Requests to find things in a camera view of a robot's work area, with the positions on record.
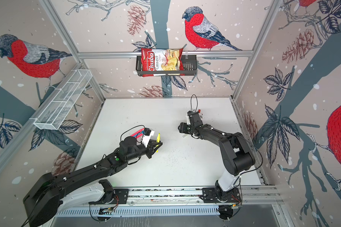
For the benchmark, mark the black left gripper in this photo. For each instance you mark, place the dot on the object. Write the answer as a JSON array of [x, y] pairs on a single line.
[[150, 148]]

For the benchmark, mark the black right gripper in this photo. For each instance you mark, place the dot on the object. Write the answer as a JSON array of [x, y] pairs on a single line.
[[182, 129]]

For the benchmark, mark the yellow highlighter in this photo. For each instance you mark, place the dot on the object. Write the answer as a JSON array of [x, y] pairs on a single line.
[[158, 141]]

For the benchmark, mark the pink highlighter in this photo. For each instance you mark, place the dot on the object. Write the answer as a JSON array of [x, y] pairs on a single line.
[[138, 134], [139, 130]]

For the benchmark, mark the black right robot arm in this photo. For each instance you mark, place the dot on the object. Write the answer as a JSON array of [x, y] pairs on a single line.
[[235, 150]]

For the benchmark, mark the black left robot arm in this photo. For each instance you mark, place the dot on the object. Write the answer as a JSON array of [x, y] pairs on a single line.
[[52, 194]]

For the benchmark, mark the red cassava chips bag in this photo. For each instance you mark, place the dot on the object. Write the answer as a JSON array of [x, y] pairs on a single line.
[[159, 60]]

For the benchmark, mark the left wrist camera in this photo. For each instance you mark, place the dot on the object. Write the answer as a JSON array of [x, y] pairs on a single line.
[[147, 134]]

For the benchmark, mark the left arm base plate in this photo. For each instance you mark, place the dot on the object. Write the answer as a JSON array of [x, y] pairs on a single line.
[[116, 197]]

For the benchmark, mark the black wall basket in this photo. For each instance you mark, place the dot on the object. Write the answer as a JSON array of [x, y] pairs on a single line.
[[189, 64]]

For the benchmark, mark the white perforated cable duct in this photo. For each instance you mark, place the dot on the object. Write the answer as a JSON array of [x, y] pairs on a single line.
[[139, 211]]

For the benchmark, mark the white wire mesh shelf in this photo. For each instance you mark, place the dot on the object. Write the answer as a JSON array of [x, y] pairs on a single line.
[[54, 113]]

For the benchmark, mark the aluminium mounting rail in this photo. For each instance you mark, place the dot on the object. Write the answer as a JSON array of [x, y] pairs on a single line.
[[159, 196]]

